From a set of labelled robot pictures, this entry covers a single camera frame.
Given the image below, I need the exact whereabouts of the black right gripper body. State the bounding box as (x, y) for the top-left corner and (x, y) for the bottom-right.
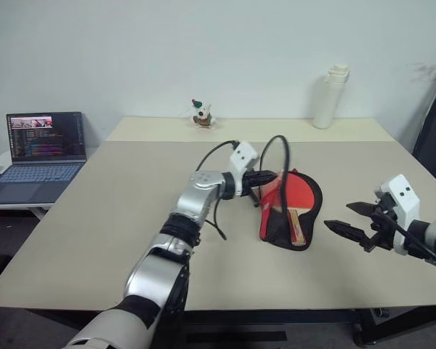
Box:
(362, 188), (400, 252)

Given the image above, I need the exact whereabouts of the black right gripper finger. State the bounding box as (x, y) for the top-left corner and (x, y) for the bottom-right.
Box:
(323, 219), (368, 245)
(345, 201), (378, 220)

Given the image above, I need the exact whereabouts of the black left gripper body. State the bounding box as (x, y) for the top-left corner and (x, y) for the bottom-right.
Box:
(241, 169), (267, 196)

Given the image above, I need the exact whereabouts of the black and red paddle case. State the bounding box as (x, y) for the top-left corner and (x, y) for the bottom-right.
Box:
(258, 167), (324, 252)

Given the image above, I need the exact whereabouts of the red table tennis paddle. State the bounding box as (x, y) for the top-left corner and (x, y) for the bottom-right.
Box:
(263, 170), (319, 249)

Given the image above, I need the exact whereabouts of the small white dog toy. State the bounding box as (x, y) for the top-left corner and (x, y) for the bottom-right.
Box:
(190, 97), (216, 129)

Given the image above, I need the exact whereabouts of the white tall bottle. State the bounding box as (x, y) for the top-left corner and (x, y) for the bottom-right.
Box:
(312, 64), (351, 129)

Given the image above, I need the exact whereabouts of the grey open laptop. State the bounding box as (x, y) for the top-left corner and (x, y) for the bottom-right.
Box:
(0, 111), (88, 205)

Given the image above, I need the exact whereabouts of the white side table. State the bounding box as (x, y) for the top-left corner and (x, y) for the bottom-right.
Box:
(0, 148), (100, 222)

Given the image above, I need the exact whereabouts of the black looping cable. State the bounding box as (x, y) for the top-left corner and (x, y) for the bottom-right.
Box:
(259, 135), (291, 215)

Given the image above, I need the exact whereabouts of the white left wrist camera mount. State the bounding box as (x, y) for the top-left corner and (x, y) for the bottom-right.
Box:
(228, 140), (259, 179)

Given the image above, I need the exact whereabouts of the black dangling left arm cable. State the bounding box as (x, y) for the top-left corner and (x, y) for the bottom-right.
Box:
(213, 198), (228, 241)

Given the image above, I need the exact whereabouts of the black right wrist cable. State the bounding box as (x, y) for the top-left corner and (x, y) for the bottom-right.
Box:
(394, 222), (436, 272)

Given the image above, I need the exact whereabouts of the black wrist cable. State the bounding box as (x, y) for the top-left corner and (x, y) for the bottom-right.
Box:
(394, 222), (436, 272)
(195, 140), (240, 174)

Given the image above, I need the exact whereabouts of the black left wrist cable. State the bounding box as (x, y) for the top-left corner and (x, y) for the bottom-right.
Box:
(195, 140), (240, 174)

